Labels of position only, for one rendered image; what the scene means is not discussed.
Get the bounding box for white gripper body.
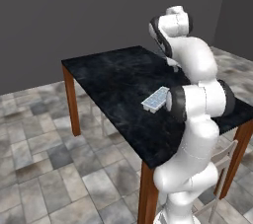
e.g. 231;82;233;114
165;56;182;73

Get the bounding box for pale blue ice cube tray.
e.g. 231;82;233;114
140;85;171;114

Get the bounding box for black-topped wooden dining table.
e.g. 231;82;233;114
60;44;253;224

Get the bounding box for pale grey chair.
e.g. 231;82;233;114
193;138;239;224

